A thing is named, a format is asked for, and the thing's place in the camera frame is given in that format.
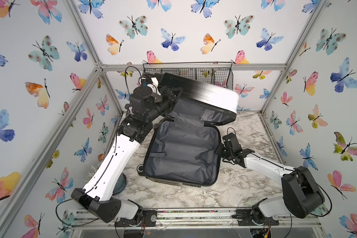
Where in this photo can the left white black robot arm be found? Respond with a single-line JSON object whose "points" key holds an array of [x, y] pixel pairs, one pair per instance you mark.
{"points": [[97, 195]]}

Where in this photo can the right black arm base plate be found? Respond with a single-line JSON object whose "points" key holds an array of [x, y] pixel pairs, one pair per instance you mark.
{"points": [[247, 217]]}

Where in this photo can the aluminium front rail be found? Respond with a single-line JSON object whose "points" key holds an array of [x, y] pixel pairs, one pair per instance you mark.
{"points": [[169, 218]]}

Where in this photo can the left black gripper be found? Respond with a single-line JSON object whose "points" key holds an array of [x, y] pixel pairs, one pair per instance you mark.
{"points": [[167, 98]]}

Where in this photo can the green plant in blue pot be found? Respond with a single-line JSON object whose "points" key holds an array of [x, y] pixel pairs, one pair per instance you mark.
{"points": [[120, 185]]}

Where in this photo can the black wire wall basket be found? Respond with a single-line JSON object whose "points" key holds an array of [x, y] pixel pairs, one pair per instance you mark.
{"points": [[216, 73]]}

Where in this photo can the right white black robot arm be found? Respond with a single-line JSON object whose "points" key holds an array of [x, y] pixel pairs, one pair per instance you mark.
{"points": [[301, 194]]}

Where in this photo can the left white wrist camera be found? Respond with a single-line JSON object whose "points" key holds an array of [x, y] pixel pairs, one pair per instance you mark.
{"points": [[150, 81]]}

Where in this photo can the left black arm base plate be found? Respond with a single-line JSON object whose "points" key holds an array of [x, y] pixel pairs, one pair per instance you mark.
{"points": [[147, 218]]}

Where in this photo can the black white space suitcase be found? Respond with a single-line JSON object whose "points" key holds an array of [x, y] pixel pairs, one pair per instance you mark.
{"points": [[182, 150]]}

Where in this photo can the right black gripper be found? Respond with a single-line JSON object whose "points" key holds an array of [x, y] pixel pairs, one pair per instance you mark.
{"points": [[217, 150]]}

